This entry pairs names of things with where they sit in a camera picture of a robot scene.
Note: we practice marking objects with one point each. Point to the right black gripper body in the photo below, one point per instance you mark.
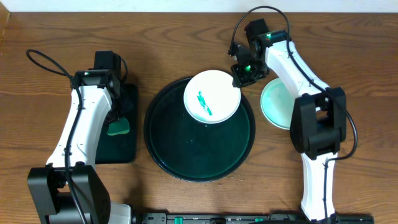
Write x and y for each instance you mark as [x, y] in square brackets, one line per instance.
[251, 70]

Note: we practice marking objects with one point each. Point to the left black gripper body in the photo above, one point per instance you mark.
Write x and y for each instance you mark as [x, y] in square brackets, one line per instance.
[121, 109]

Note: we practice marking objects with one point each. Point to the pale green plate front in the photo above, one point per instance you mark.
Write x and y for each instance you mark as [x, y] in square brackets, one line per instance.
[277, 104]

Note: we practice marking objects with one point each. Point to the white plate green smear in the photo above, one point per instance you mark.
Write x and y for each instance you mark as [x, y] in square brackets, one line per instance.
[210, 97]

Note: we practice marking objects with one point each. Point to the green scouring sponge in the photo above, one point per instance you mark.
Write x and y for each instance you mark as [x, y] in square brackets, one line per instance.
[121, 126]

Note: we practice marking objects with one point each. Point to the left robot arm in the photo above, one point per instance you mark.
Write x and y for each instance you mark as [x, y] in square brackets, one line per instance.
[100, 129]

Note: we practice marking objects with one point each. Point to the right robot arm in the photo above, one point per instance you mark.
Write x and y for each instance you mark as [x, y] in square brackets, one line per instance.
[318, 123]

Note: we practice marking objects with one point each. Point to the rectangular black tray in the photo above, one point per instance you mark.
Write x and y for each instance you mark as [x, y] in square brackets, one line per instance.
[120, 148]

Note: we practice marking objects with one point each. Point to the round black tray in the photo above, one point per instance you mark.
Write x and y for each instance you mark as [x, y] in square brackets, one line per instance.
[190, 150]

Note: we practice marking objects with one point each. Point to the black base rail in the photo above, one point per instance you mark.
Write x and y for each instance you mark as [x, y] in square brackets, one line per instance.
[163, 218]

